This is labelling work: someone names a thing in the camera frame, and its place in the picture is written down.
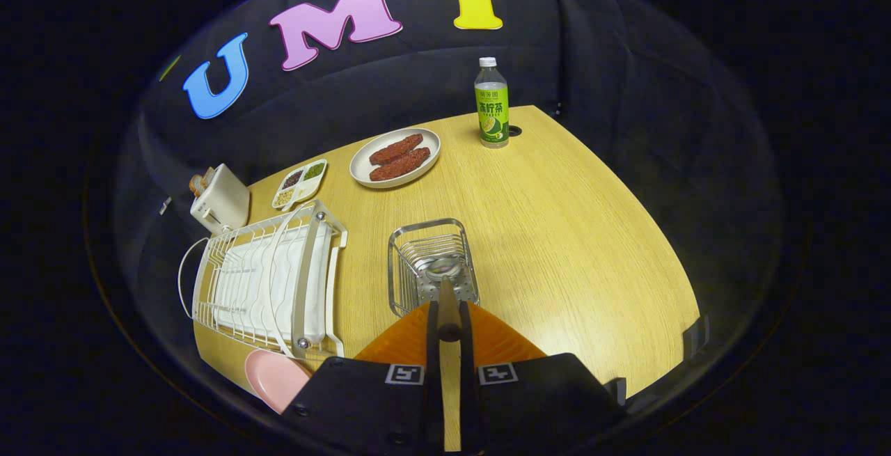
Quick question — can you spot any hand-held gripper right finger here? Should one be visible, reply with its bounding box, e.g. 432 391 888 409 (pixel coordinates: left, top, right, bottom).
458 300 627 453

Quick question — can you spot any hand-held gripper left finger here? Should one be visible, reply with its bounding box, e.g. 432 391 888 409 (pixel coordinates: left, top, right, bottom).
281 301 446 453

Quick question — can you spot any metal spoon with wooden handle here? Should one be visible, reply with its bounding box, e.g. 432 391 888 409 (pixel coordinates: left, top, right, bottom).
425 256 465 343

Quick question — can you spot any metal wire basket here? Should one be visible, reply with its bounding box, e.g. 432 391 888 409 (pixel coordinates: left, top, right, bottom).
387 218 480 318

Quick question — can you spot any pink plate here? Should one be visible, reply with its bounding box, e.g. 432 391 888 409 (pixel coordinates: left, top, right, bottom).
244 349 314 414

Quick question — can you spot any white wire dish rack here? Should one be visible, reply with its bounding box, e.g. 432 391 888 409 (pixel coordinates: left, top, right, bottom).
178 200 348 361

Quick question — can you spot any white oval plate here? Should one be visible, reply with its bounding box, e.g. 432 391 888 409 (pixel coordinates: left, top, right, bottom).
349 127 442 189

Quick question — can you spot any white divided snack dish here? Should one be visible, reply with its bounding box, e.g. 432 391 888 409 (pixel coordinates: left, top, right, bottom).
271 159 328 211

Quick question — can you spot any red meat piece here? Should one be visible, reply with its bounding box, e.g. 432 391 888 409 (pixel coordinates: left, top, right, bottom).
369 148 432 182
369 134 424 166

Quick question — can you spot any black office chair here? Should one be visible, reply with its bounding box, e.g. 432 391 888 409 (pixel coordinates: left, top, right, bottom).
684 315 711 361

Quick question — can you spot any green label drink bottle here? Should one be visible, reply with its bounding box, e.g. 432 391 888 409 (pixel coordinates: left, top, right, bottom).
474 57 510 149

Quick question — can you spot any white toaster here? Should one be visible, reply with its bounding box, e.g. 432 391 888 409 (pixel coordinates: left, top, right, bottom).
190 164 251 236

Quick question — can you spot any black backdrop cloth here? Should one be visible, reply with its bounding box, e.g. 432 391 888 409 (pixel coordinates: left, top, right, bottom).
115 0 780 290

